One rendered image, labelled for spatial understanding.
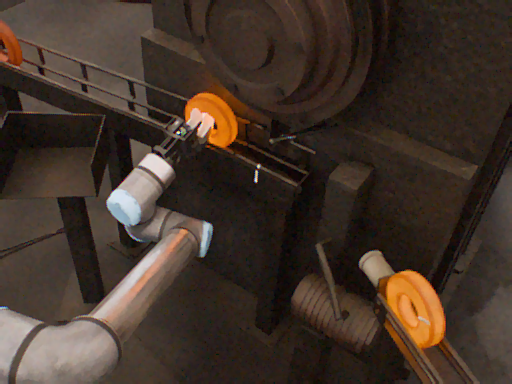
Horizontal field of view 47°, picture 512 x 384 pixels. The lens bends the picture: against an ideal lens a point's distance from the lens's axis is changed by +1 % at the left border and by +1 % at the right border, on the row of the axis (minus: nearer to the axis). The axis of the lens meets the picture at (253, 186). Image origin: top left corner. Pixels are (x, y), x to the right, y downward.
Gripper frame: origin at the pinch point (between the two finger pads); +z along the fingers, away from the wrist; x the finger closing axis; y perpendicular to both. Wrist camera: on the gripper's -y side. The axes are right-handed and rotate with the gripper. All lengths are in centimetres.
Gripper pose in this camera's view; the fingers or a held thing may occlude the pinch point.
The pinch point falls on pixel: (210, 115)
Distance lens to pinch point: 158.0
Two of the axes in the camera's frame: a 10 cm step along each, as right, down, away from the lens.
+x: -8.2, -4.2, 3.8
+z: 5.6, -7.3, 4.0
